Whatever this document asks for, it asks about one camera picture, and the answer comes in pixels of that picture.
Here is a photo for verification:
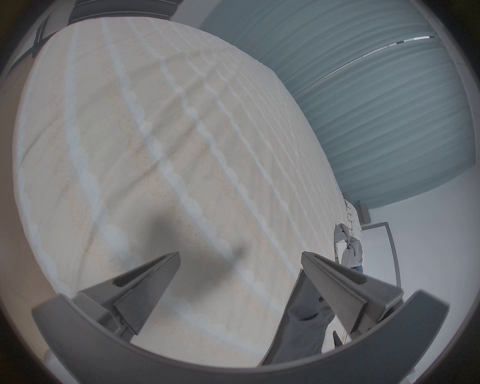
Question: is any black T-shirt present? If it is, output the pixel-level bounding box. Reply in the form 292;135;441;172
259;269;340;369

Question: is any bed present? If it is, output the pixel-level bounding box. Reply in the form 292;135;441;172
13;17;402;370

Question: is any blue-green curtain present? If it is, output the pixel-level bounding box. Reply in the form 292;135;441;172
199;0;441;98
292;35;478;209

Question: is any white printed pillow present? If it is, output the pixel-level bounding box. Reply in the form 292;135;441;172
343;199;363;241

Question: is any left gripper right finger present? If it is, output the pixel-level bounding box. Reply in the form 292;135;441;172
301;251;406;335

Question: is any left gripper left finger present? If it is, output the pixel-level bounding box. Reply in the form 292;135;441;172
74;251;181;336

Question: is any grey bedside table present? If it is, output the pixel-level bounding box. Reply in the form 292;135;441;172
342;192;371;223

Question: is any pile of clothes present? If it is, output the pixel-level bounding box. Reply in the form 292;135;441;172
333;222;365;272

